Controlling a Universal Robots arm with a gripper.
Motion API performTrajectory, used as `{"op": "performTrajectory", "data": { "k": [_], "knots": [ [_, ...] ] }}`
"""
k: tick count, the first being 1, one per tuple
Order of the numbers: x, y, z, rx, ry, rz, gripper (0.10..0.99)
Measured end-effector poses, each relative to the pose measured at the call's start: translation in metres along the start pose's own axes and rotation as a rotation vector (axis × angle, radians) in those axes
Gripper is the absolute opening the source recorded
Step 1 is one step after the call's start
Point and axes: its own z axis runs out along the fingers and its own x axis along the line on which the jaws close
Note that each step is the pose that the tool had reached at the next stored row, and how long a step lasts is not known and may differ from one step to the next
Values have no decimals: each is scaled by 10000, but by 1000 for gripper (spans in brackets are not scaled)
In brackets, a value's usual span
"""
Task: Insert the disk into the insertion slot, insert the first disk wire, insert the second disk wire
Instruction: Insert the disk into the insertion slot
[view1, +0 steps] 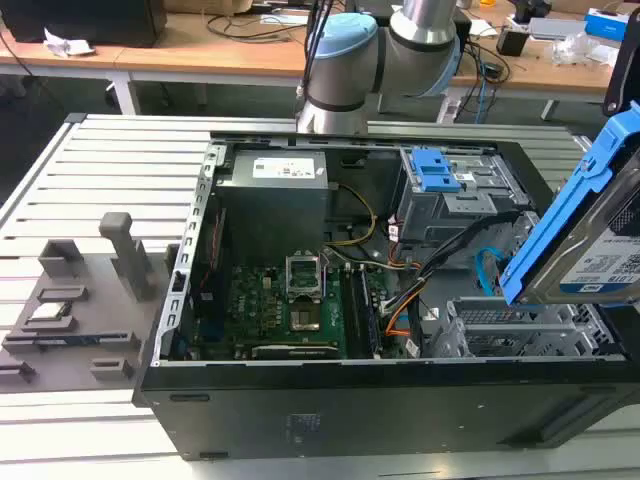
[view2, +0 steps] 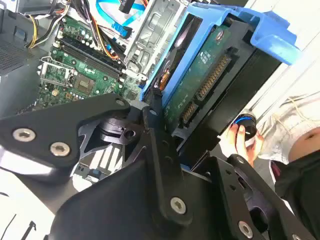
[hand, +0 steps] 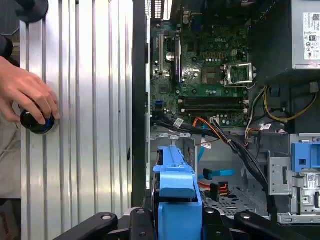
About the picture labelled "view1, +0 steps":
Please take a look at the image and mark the wooden desk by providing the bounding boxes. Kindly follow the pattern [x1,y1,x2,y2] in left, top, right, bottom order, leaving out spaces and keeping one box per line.
[0,9,626,92]

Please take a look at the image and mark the large black box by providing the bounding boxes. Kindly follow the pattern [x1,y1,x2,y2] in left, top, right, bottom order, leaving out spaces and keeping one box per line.
[0,0,169,49]

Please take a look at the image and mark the grey power supply unit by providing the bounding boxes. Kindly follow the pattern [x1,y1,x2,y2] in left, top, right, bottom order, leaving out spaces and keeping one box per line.
[214,150,332,254]

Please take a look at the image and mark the clear plastic bags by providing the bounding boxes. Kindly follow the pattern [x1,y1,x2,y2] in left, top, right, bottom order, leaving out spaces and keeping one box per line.
[550,31,620,67]

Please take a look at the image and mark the hard disk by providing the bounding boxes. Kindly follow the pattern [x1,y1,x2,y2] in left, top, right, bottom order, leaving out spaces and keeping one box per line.
[499,99,640,307]

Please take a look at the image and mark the black desk cable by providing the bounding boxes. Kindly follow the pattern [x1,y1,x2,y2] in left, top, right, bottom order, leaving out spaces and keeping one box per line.
[205,8,312,42]

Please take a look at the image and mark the yellow wire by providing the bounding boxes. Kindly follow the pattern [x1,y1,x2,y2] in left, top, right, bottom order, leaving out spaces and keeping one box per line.
[323,183,379,247]

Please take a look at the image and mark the grey metal disk bay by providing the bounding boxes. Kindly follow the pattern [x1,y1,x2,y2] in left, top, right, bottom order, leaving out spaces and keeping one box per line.
[398,146,532,247]

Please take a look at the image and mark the RAM stick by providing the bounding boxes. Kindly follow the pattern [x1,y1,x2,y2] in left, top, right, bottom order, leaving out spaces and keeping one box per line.
[3,333,102,349]

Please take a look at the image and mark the flat grey box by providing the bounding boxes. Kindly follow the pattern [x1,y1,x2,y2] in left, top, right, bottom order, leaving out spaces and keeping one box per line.
[526,16,587,42]

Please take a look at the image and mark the green motherboard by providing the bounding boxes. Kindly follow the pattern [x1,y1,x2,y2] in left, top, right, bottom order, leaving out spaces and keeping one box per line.
[219,259,352,359]

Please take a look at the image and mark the small black box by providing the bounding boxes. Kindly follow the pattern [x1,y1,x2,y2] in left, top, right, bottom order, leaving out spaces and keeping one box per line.
[495,26,530,57]

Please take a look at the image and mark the orange wire bundle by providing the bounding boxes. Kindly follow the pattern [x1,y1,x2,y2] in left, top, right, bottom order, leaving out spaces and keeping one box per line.
[382,293,427,337]

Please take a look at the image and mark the black wire bundle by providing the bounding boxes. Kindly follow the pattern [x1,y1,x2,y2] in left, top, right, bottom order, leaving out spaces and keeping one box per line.
[412,208,527,284]

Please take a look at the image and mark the blue hanging cable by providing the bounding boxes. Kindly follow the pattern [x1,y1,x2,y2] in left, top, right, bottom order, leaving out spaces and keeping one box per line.
[473,78,490,125]

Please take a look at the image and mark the black RAM slot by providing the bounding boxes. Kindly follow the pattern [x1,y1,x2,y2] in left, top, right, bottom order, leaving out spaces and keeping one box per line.
[343,268,383,359]

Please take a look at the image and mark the CPU socket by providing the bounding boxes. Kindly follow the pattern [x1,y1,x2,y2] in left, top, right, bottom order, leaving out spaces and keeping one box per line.
[288,304,322,335]

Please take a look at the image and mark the blue cardboard box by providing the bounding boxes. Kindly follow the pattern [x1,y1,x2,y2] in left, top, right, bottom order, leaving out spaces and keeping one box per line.
[583,6,634,44]

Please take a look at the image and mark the grey metal drive cage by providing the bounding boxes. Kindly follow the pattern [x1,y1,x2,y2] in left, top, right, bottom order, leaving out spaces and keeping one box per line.
[429,293,627,359]

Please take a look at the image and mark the metal socket cover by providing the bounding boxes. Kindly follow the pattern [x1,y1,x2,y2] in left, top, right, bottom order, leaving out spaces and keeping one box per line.
[283,254,325,304]

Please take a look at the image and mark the blue disk wire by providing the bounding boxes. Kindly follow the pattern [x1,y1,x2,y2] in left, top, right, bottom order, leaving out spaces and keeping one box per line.
[473,246,507,302]

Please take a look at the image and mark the blue carrier in disk bay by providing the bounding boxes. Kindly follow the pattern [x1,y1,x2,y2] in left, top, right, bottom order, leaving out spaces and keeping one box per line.
[411,148,462,194]

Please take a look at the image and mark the silver CPU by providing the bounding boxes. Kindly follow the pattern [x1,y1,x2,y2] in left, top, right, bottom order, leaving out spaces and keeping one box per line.
[29,301,72,322]

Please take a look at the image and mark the black graphics card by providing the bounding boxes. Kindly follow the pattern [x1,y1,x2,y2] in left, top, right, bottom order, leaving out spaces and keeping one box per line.
[251,341,347,360]

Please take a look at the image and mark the black open PC case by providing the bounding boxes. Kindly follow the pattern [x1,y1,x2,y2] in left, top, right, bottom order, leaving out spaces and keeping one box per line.
[131,130,640,462]

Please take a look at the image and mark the crumpled white paper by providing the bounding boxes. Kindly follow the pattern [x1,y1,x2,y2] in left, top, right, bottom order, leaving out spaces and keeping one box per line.
[42,26,97,58]

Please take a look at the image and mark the grey parts rack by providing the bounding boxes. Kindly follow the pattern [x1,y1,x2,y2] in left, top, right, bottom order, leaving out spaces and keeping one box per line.
[0,211,182,397]

